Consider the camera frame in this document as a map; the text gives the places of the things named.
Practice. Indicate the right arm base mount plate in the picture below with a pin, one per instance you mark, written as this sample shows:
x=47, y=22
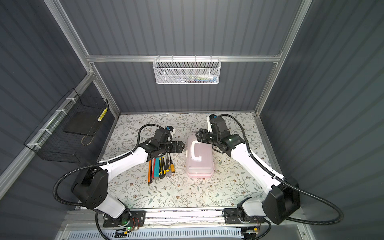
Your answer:
x=234, y=216

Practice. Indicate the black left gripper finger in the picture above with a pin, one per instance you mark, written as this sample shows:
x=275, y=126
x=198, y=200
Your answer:
x=180, y=144
x=179, y=149

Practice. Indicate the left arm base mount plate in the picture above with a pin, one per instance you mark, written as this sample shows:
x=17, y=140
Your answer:
x=127, y=219

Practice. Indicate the black pad in basket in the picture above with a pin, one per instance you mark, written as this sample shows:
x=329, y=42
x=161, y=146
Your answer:
x=84, y=124

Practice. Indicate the red handled tool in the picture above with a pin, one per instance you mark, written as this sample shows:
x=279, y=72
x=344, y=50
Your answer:
x=153, y=169

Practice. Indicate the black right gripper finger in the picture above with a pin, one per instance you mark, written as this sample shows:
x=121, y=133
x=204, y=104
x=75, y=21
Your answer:
x=200, y=145
x=202, y=134

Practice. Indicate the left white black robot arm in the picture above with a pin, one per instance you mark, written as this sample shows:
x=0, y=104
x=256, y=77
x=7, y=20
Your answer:
x=91, y=184

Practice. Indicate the yellow handled small screwdriver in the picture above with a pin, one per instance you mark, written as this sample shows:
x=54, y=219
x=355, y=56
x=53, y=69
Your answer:
x=172, y=167

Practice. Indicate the orange pencil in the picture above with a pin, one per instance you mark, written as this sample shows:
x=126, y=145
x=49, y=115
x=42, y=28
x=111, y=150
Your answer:
x=150, y=172

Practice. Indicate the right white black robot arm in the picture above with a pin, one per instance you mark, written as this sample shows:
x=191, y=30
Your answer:
x=280, y=201

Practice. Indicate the white wire mesh basket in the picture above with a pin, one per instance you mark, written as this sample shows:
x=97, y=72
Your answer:
x=187, y=73

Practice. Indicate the yellow tube in basket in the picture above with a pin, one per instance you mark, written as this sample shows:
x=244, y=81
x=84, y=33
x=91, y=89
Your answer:
x=102, y=115

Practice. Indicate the black wire basket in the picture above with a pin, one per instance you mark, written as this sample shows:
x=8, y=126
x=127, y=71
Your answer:
x=71, y=134

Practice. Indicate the teal utility knife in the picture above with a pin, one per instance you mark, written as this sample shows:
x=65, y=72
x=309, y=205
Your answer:
x=157, y=168

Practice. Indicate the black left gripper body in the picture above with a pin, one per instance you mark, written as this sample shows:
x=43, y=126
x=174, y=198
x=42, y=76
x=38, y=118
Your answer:
x=165, y=149

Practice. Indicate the pink plastic tool box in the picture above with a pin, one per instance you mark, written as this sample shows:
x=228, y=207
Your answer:
x=200, y=161

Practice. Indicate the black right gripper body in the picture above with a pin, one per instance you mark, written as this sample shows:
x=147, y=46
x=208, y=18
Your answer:
x=217, y=140

